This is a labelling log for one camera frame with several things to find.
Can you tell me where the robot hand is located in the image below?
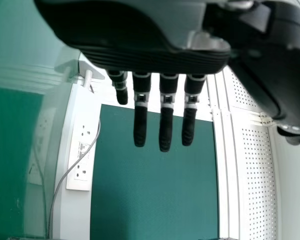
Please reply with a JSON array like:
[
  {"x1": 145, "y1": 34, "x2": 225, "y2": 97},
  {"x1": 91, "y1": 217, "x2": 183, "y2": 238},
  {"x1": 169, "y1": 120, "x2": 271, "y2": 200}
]
[{"x1": 33, "y1": 0, "x2": 300, "y2": 153}]

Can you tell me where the white socket strip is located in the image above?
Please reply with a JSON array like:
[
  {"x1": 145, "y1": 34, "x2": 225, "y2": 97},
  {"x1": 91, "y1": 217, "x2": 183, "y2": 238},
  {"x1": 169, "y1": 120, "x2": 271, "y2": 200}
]
[{"x1": 65, "y1": 84, "x2": 101, "y2": 192}]

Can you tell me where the white ribbed cable conduit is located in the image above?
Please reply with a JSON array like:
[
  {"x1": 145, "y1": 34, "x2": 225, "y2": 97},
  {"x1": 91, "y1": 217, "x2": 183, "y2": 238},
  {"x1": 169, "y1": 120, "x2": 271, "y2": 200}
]
[{"x1": 82, "y1": 69, "x2": 94, "y2": 90}]

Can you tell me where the grey cable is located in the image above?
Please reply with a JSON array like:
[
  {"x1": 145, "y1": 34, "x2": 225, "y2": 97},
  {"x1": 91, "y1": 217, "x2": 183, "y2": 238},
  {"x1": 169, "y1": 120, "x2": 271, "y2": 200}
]
[{"x1": 46, "y1": 117, "x2": 102, "y2": 238}]

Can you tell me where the white perforated cable duct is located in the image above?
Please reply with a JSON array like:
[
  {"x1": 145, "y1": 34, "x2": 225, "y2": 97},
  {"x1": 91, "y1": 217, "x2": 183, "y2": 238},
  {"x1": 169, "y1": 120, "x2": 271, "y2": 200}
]
[{"x1": 206, "y1": 66, "x2": 281, "y2": 240}]

